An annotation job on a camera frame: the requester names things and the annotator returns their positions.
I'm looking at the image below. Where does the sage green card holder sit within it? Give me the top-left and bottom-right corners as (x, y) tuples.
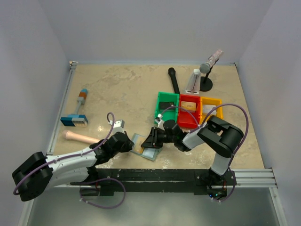
(128, 133), (162, 162)

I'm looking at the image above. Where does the gold credit card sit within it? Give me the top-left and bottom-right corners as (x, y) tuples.
(133, 137), (144, 154)

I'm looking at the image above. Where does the black VIP card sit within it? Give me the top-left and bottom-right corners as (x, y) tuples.
(159, 101), (174, 112)

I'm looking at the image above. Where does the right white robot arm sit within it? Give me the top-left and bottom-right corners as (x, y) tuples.
(141, 116), (244, 176)

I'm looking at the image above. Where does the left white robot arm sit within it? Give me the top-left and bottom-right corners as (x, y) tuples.
(12, 132), (134, 202)

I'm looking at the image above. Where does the orange card in red bin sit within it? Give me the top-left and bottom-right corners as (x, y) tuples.
(181, 101), (197, 113)

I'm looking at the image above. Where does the card in yellow bin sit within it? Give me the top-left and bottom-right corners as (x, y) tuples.
(202, 105), (217, 115)

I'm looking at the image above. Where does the red plastic bin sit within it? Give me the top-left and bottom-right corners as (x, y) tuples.
(177, 94), (201, 129)

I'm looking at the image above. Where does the green plastic bin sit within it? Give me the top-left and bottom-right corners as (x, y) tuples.
(154, 92), (180, 122)

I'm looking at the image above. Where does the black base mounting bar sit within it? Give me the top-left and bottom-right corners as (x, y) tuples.
(72, 169), (237, 199)

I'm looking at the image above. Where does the yellow plastic bin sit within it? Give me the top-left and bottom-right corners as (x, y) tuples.
(199, 97), (223, 124)

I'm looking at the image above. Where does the blue toy block hammer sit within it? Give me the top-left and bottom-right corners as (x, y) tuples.
(60, 89), (88, 127)

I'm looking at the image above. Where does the white metronome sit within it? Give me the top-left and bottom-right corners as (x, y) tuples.
(184, 69), (201, 95)

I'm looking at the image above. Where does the black handheld microphone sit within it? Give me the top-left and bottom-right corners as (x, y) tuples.
(168, 67), (180, 94)

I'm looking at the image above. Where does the silver microphone on stand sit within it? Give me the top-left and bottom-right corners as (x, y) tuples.
(199, 49), (224, 74)

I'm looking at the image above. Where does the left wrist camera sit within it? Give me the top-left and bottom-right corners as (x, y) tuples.
(112, 120), (125, 134)

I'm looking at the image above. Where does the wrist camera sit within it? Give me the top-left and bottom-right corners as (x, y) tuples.
(112, 120), (125, 134)
(155, 114), (165, 130)

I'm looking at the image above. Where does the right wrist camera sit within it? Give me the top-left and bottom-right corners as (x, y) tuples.
(155, 114), (165, 130)

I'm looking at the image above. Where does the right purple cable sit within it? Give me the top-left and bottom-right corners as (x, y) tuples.
(158, 103), (249, 203)

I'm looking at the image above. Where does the beige wooden handle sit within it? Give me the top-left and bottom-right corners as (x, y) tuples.
(63, 130), (99, 144)

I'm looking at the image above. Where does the aluminium frame rail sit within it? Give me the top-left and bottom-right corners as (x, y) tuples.
(45, 61), (78, 156)

